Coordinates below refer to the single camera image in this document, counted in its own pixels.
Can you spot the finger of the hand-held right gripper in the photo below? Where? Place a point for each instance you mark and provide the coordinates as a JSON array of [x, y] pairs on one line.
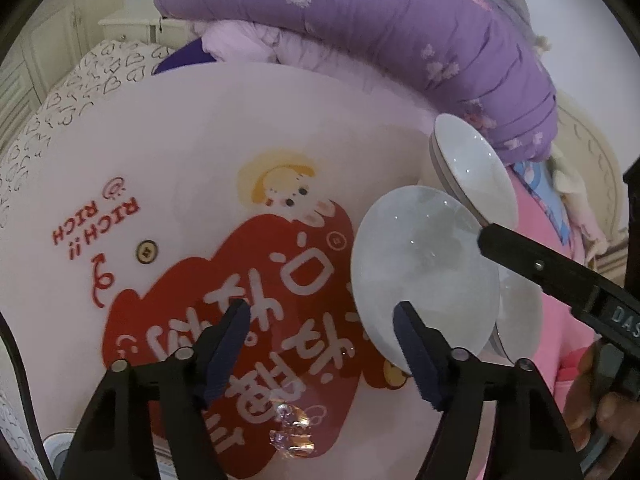
[[535, 262]]

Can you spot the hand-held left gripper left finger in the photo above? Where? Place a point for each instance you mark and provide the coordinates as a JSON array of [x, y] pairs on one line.
[[225, 355]]

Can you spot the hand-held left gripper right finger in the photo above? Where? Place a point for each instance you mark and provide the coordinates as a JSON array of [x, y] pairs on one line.
[[420, 357]]

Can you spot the white bowl with grey band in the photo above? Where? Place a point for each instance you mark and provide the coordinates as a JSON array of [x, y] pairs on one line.
[[522, 310], [480, 170]]

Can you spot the white plate with grey rim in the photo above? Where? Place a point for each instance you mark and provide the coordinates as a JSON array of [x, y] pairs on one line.
[[57, 452]]

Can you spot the person's right hand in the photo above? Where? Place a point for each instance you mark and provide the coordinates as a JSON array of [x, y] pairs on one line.
[[615, 415]]

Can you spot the cream and pink plush toy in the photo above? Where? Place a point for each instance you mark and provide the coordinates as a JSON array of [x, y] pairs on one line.
[[580, 200]]

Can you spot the blue printed pillow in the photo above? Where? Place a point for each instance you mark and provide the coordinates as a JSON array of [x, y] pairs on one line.
[[537, 185]]

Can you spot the cream bed headboard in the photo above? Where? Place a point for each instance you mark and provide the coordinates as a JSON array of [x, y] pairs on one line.
[[595, 160]]

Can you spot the round pink printed table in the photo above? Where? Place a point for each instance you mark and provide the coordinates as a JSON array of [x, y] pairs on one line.
[[190, 150]]

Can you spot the purple floral quilt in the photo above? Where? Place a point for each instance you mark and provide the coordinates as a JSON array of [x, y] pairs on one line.
[[400, 30]]

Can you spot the dark purple cloth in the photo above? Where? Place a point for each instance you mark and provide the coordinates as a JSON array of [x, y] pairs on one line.
[[182, 55]]

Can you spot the heart print bed sheet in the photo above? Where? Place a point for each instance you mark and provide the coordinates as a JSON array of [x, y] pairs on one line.
[[85, 85]]

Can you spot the pale pink folded blanket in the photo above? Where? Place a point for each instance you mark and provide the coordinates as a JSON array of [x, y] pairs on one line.
[[300, 55]]

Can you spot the cream nightstand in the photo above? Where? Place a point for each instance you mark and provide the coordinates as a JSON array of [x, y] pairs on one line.
[[130, 22]]

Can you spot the cream panelled wardrobe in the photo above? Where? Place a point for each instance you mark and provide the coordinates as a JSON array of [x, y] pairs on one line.
[[55, 45]]

